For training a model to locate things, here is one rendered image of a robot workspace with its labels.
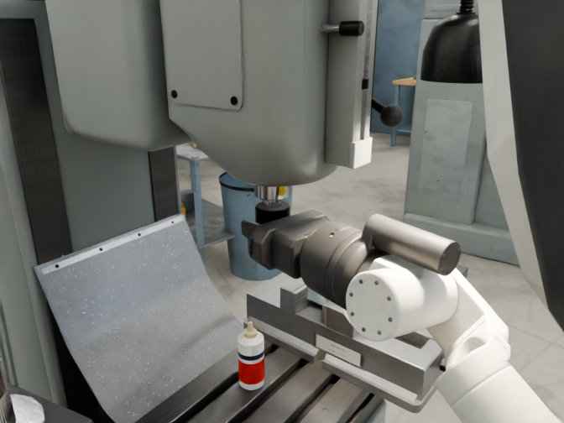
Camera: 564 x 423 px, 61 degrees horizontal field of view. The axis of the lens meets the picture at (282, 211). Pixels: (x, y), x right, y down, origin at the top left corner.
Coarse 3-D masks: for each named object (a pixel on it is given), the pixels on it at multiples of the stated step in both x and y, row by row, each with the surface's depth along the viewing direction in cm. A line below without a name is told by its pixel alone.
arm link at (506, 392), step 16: (512, 368) 42; (480, 384) 40; (496, 384) 40; (512, 384) 40; (464, 400) 41; (480, 400) 40; (496, 400) 39; (512, 400) 39; (528, 400) 39; (464, 416) 41; (480, 416) 40; (496, 416) 39; (512, 416) 38; (528, 416) 38; (544, 416) 38
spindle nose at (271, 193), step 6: (258, 186) 62; (264, 186) 61; (270, 186) 61; (276, 186) 61; (288, 186) 62; (258, 192) 62; (264, 192) 61; (270, 192) 61; (276, 192) 61; (288, 192) 63; (264, 198) 62; (270, 198) 62; (276, 198) 62; (282, 198) 62
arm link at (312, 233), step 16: (272, 224) 60; (288, 224) 60; (304, 224) 60; (320, 224) 60; (336, 224) 55; (256, 240) 58; (272, 240) 58; (288, 240) 56; (304, 240) 56; (320, 240) 53; (336, 240) 52; (256, 256) 59; (272, 256) 59; (288, 256) 56; (304, 256) 54; (320, 256) 52; (288, 272) 57; (304, 272) 54; (320, 272) 52; (320, 288) 53
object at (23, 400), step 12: (12, 384) 48; (12, 396) 45; (24, 396) 45; (36, 396) 46; (24, 408) 43; (36, 408) 43; (48, 408) 45; (60, 408) 45; (24, 420) 42; (36, 420) 42; (48, 420) 44; (60, 420) 44; (72, 420) 44; (84, 420) 44
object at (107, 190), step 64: (0, 0) 67; (0, 64) 68; (0, 128) 70; (64, 128) 78; (0, 192) 74; (64, 192) 80; (128, 192) 90; (0, 256) 78; (0, 320) 83; (64, 384) 87
